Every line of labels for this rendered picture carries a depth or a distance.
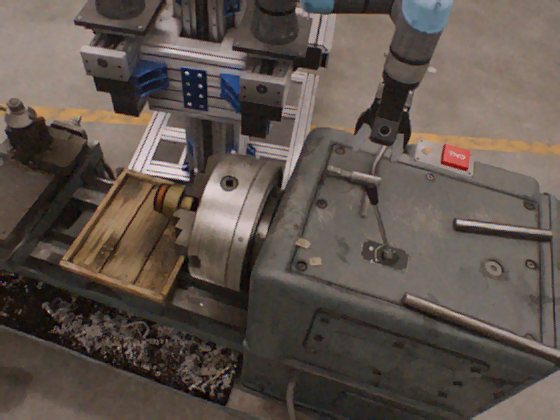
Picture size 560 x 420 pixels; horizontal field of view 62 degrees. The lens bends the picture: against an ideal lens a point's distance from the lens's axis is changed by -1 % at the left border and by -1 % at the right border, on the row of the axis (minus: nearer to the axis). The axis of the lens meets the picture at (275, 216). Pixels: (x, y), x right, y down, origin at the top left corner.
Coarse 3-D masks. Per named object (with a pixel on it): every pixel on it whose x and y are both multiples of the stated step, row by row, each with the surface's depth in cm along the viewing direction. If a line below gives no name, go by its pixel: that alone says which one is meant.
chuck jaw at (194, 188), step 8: (208, 160) 110; (216, 160) 109; (208, 168) 110; (200, 176) 111; (208, 176) 111; (192, 184) 112; (200, 184) 111; (184, 192) 113; (192, 192) 112; (200, 192) 112
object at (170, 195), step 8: (168, 184) 115; (176, 184) 114; (160, 192) 112; (168, 192) 112; (176, 192) 112; (160, 200) 112; (168, 200) 111; (176, 200) 111; (184, 200) 112; (192, 200) 112; (160, 208) 113; (168, 208) 112; (176, 208) 111; (184, 208) 112; (192, 208) 118; (168, 216) 114
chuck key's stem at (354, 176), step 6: (330, 168) 100; (336, 168) 100; (330, 174) 101; (336, 174) 100; (342, 174) 100; (348, 174) 100; (354, 174) 99; (360, 174) 99; (366, 174) 100; (354, 180) 100; (360, 180) 99; (366, 180) 99; (372, 180) 99; (378, 180) 99; (378, 186) 99
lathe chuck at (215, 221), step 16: (224, 160) 105; (240, 160) 106; (256, 160) 108; (224, 176) 101; (240, 176) 101; (208, 192) 99; (224, 192) 99; (240, 192) 99; (208, 208) 99; (224, 208) 98; (240, 208) 98; (208, 224) 99; (224, 224) 98; (192, 240) 100; (208, 240) 99; (224, 240) 98; (208, 256) 101; (224, 256) 100; (192, 272) 107; (208, 272) 104; (224, 272) 102
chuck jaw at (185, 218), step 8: (176, 216) 110; (184, 216) 110; (192, 216) 110; (176, 224) 112; (184, 224) 108; (192, 224) 109; (176, 232) 109; (184, 232) 107; (184, 240) 105; (176, 248) 105; (184, 248) 104; (184, 256) 106; (192, 256) 103; (192, 264) 105; (200, 264) 104
